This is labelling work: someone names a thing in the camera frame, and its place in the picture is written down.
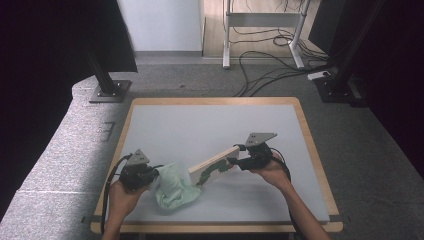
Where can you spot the caterpillar picture book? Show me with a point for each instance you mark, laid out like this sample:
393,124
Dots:
210,166

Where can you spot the light green cloth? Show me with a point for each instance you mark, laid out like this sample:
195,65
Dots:
175,190

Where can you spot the grey table mat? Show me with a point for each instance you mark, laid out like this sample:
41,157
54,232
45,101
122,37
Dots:
200,126

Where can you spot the white power strip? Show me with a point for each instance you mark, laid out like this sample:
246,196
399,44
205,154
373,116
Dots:
318,75

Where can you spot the person's left hand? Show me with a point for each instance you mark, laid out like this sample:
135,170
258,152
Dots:
121,201

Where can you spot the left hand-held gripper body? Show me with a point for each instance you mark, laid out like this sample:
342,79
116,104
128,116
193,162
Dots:
138,175

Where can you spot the person's right hand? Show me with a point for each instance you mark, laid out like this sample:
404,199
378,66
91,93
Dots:
275,173

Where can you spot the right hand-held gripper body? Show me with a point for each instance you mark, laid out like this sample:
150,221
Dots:
260,155

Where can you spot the black curtain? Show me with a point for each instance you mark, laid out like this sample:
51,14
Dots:
40,66
400,83

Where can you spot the black stand with grey base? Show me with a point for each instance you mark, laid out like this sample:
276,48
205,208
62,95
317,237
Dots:
110,91

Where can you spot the white metal desk frame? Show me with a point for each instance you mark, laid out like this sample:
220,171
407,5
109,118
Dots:
260,19

